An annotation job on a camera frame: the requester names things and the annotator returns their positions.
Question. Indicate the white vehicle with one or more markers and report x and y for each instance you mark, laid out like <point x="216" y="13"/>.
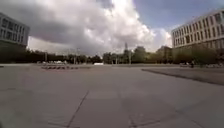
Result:
<point x="98" y="63"/>

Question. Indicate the pole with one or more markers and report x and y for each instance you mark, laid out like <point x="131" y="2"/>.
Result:
<point x="126" y="51"/>

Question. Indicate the row of trees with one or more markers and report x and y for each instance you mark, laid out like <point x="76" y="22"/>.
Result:
<point x="143" y="56"/>

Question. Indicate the grey paved plaza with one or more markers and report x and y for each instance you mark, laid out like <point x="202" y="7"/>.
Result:
<point x="106" y="96"/>

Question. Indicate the dark raised ground strip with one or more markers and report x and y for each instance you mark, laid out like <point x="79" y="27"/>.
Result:
<point x="196" y="75"/>

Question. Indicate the pale multi-storey building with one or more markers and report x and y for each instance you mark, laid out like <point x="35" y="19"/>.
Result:
<point x="203" y="31"/>

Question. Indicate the large glass-fronted building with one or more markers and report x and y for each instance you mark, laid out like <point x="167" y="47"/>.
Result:
<point x="13" y="31"/>

